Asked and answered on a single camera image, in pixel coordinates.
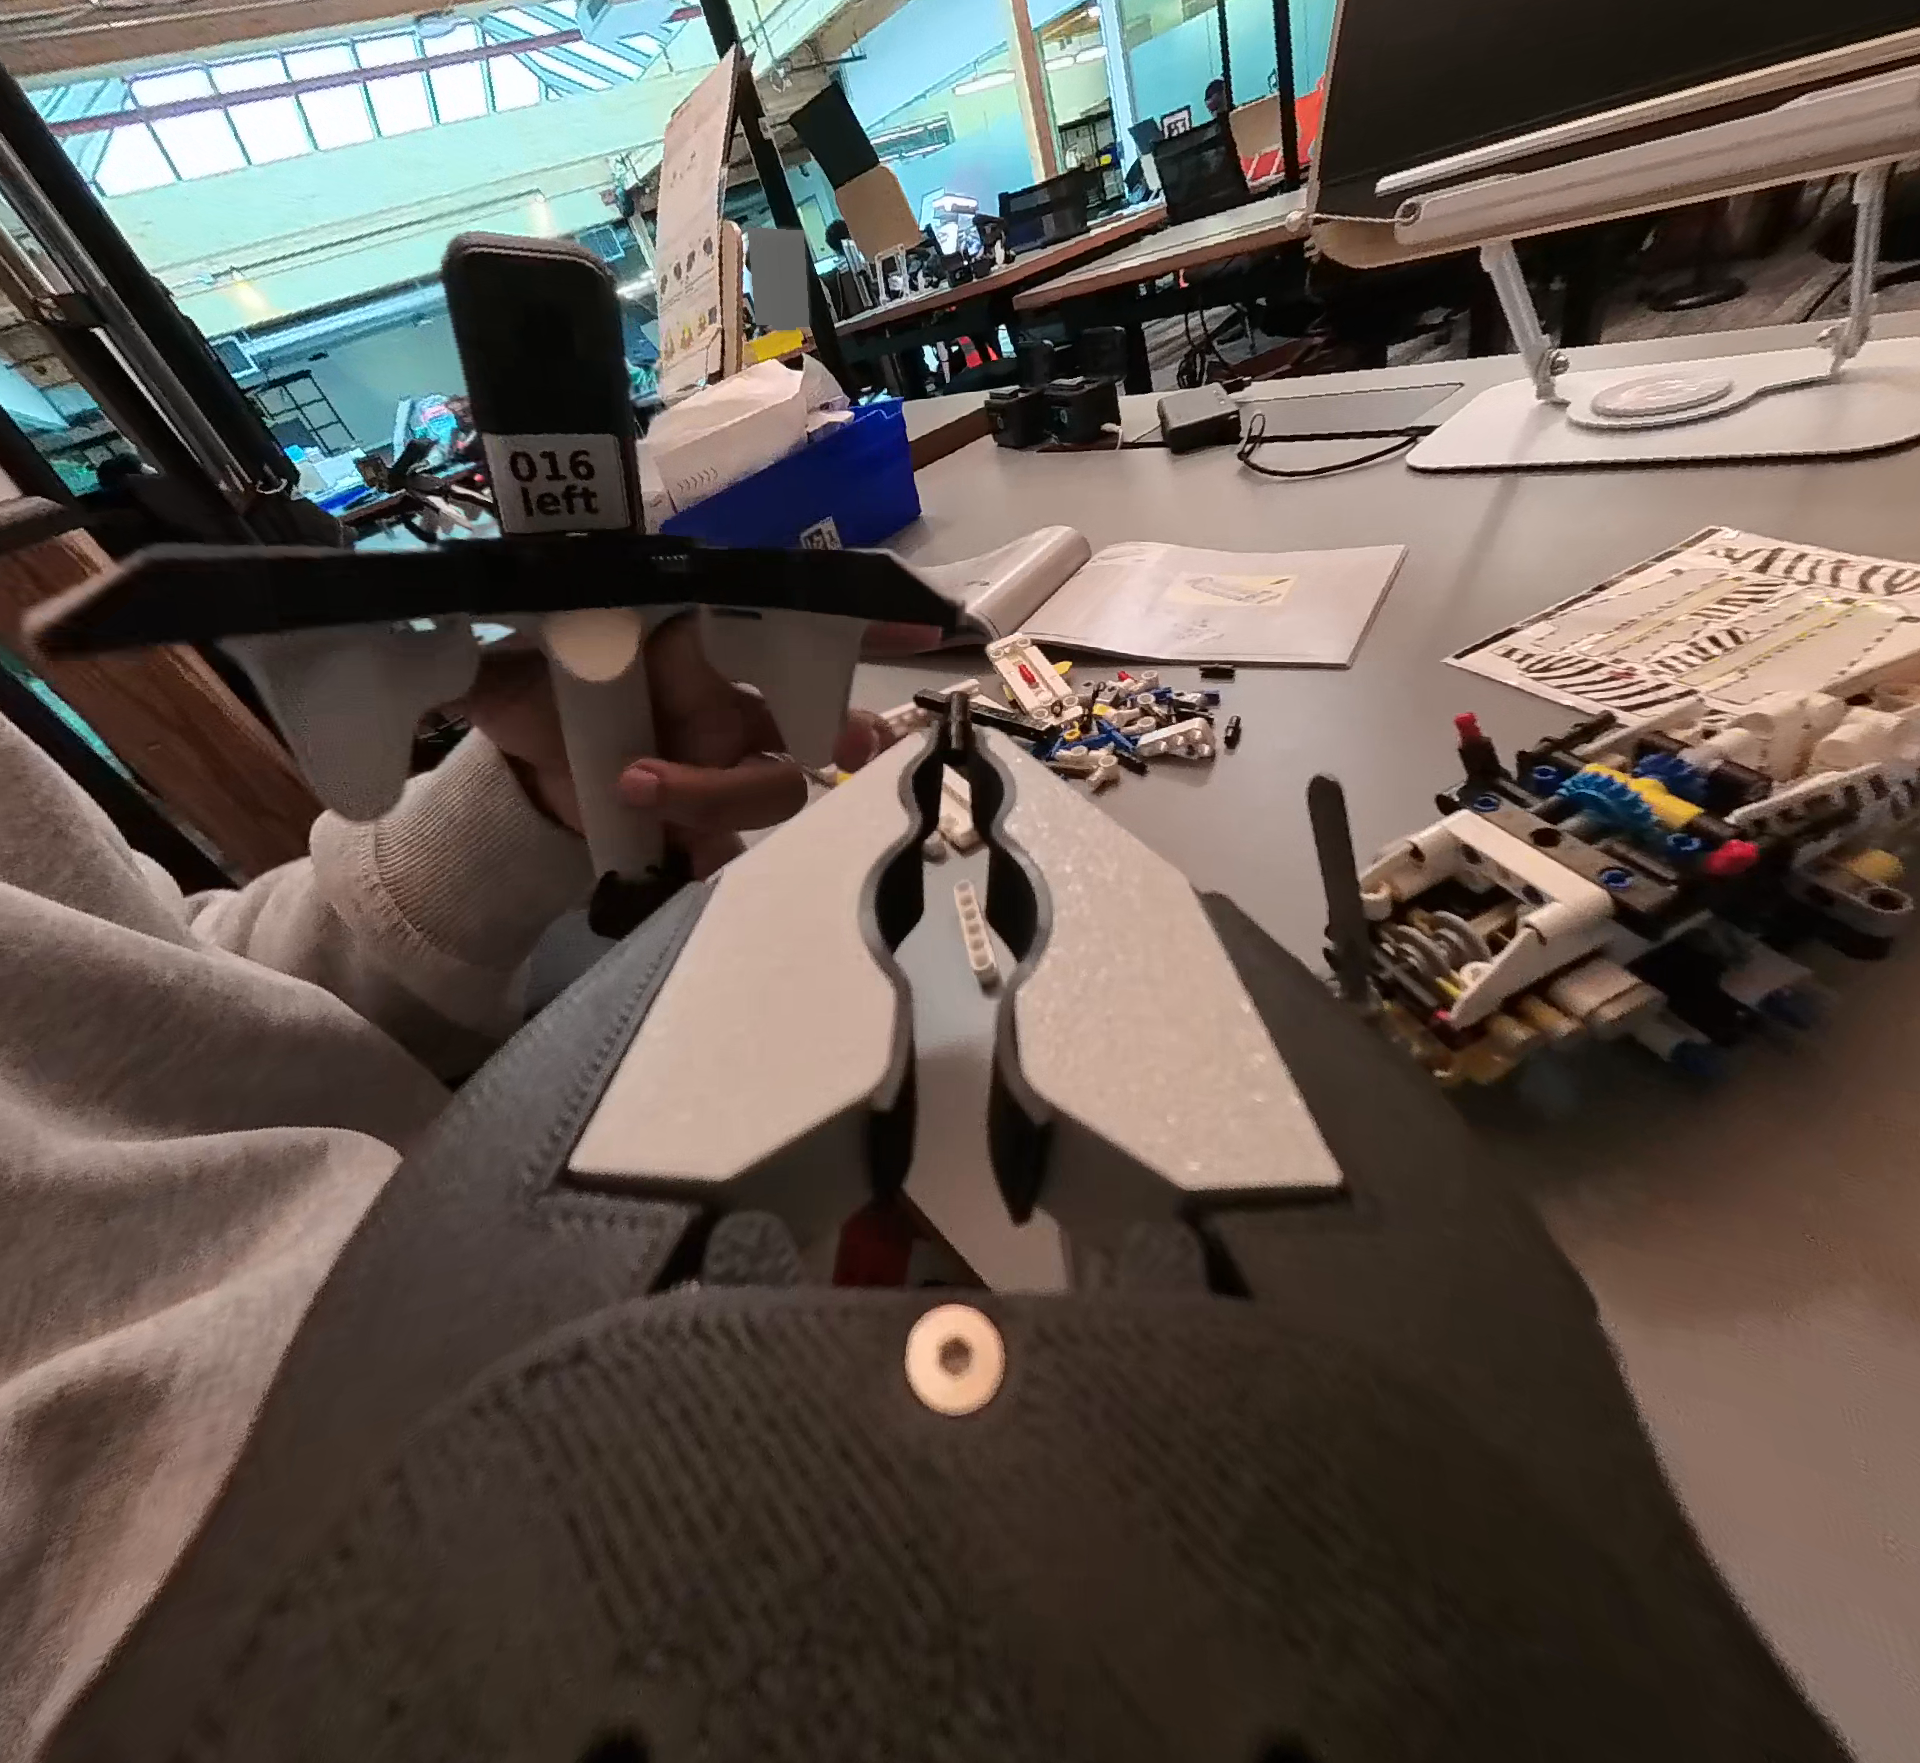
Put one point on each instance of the black office chair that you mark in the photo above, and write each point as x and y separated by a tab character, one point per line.
1201	171

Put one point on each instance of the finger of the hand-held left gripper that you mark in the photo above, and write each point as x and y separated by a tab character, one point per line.
323	715
789	685

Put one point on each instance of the person's left forearm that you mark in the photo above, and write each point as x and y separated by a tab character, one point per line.
180	1045

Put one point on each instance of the zebra print sticker sheet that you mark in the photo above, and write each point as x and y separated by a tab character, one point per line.
1620	625

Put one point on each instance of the blue plastic storage bin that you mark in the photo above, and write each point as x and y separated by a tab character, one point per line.
840	473

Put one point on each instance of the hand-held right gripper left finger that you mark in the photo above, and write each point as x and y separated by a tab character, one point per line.
721	1045

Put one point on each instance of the black metal pole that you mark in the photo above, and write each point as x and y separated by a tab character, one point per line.
734	69

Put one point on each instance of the black lego connector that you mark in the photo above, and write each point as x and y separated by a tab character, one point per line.
949	721

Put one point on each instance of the white tissue pack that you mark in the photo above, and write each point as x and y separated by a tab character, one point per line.
734	429

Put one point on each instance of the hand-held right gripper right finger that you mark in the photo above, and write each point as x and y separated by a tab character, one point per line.
1184	1045

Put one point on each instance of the lego instruction booklet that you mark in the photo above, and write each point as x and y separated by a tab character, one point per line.
1201	595

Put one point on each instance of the person's left hand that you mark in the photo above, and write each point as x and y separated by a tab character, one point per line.
690	781

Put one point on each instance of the black power adapter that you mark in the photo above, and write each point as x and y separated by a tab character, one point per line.
1201	417

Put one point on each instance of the short white lego beam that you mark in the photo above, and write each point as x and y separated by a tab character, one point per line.
978	931

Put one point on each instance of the white monitor stand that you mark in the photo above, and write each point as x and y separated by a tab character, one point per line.
1500	437

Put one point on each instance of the white lego beam assembly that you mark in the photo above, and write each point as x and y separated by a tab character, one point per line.
1034	677

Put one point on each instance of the lego car model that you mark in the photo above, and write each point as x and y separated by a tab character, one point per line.
1575	895

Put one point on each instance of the pile of small lego pieces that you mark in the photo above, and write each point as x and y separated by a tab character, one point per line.
1140	729

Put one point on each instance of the long wooden desk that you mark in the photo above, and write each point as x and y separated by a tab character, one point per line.
1050	263

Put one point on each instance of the black box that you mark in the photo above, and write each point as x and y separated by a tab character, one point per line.
1012	417

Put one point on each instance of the black metal frame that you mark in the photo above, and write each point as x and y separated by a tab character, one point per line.
134	323

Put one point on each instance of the cardboard sign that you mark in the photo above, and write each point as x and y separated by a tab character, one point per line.
699	233

